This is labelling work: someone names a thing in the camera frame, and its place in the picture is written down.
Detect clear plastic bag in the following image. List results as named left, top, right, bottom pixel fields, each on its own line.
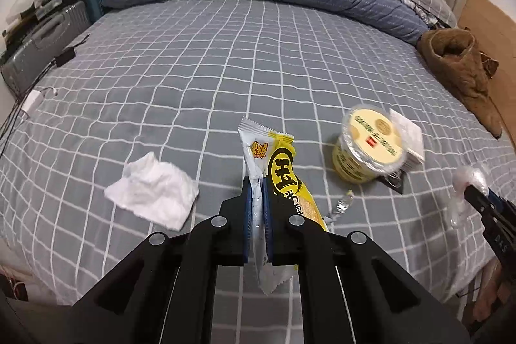
left=451, top=164, right=490, bottom=229

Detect white plastic bag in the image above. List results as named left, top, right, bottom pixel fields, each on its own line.
left=8, top=0, right=45, bottom=22

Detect grey suitcase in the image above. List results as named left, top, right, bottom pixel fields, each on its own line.
left=0, top=1, right=89, bottom=95

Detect white tissue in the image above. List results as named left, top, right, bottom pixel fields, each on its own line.
left=104, top=151, right=200, bottom=231

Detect grey checked bed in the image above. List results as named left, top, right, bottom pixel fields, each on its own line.
left=0, top=0, right=516, bottom=306

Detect clear plastic scrap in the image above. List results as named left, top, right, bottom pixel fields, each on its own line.
left=326, top=189, right=356, bottom=226

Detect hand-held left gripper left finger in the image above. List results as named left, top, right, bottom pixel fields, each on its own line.
left=70, top=175, right=254, bottom=344

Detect white snack wrapper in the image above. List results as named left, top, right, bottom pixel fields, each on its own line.
left=237, top=117, right=295, bottom=294

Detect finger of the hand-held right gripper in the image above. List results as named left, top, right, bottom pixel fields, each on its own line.
left=486, top=189, right=516, bottom=212
left=463, top=185, right=516, bottom=226

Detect brown leaf-pattern cloth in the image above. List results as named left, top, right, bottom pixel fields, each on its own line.
left=478, top=52, right=501, bottom=79

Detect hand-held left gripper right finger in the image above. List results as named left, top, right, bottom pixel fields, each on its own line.
left=261, top=178, right=472, bottom=344

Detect white charger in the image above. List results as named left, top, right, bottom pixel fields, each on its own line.
left=22, top=89, right=45, bottom=115

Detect wooden headboard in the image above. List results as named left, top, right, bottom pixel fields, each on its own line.
left=457, top=0, right=516, bottom=151

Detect small white box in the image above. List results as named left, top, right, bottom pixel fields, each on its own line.
left=389, top=108, right=426, bottom=170

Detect yellow yogurt cup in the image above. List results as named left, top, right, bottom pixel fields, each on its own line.
left=332, top=105, right=409, bottom=184

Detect person's right hand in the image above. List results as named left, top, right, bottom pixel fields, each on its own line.
left=478, top=259, right=512, bottom=322

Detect black charger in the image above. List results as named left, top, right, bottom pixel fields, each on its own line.
left=54, top=48, right=77, bottom=66

